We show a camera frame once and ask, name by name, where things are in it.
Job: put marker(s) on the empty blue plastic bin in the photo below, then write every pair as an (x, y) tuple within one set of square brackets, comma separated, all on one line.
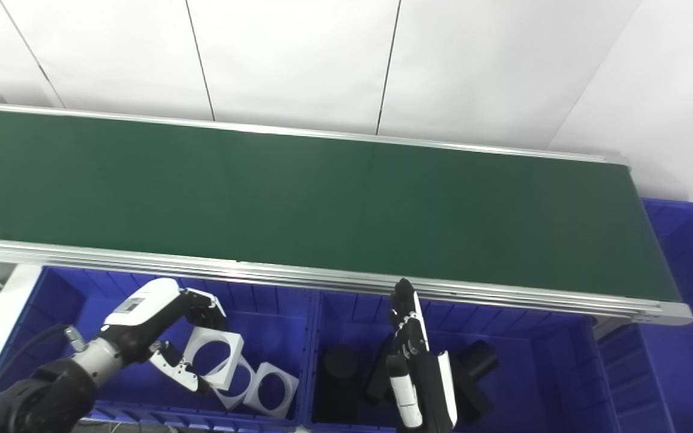
[(671, 361)]

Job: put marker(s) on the blue bin with black parts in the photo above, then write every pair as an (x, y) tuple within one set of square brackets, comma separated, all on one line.
[(539, 373)]

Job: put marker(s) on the blue bin with white parts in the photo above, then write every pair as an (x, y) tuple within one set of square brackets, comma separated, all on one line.
[(274, 325)]

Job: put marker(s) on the green conveyor belt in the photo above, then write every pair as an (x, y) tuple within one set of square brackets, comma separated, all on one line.
[(322, 278), (322, 198)]

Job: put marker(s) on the black angled part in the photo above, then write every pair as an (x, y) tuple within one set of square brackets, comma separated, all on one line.
[(479, 361)]

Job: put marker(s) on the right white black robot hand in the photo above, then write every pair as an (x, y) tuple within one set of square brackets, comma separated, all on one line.
[(425, 385)]

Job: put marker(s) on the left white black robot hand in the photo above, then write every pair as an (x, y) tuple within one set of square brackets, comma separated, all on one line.
[(142, 313)]

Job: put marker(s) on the black T-shaped part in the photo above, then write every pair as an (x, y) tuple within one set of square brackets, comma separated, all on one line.
[(379, 373)]

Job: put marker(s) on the black cylinder part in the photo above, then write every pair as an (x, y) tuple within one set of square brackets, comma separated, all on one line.
[(339, 373)]

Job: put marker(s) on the white square part with hole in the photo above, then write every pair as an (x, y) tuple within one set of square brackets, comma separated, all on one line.
[(247, 385), (289, 385), (233, 343)]

